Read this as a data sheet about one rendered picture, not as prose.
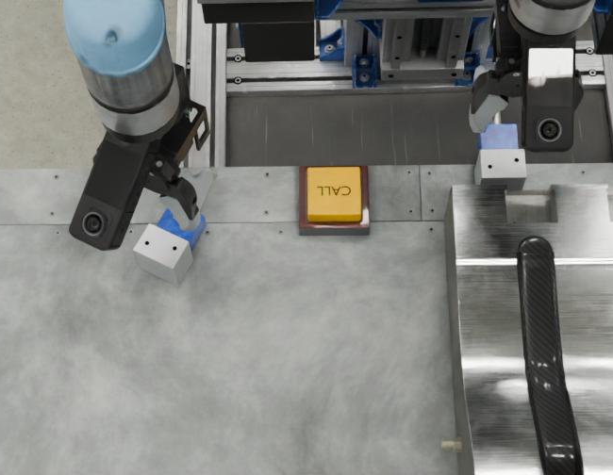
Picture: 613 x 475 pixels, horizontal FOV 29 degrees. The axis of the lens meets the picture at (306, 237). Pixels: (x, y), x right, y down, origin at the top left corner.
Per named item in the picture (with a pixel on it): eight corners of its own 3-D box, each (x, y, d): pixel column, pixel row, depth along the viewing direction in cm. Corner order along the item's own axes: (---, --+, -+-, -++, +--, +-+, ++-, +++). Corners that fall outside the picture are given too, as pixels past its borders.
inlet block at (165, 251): (195, 174, 138) (190, 153, 133) (233, 191, 137) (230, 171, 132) (140, 268, 133) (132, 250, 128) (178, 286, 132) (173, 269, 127)
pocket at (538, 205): (499, 199, 130) (504, 184, 127) (547, 198, 130) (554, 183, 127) (502, 237, 128) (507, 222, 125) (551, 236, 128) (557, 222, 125)
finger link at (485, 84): (498, 105, 122) (538, 61, 115) (500, 119, 121) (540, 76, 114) (456, 97, 121) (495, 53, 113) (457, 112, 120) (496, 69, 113)
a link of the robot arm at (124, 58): (157, -55, 92) (163, 38, 89) (173, 24, 102) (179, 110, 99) (55, -45, 92) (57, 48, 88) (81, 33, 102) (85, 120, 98)
